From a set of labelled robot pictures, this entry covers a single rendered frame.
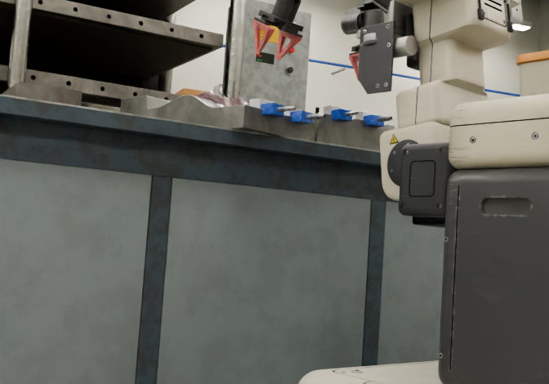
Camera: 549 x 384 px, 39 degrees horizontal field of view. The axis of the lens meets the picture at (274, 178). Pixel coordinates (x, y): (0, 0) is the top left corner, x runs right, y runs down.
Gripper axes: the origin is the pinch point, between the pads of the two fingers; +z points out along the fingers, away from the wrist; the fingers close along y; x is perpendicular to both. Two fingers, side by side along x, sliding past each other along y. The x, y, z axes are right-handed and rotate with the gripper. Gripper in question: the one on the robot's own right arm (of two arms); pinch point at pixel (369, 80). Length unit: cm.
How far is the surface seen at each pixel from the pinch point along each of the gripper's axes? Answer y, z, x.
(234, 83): 7, -8, -72
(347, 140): 7.6, 18.4, 2.0
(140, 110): 57, 15, -26
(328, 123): 14.3, 14.6, 2.0
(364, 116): 2.1, 10.7, 1.6
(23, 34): 81, -11, -75
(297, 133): 26.9, 19.4, 7.5
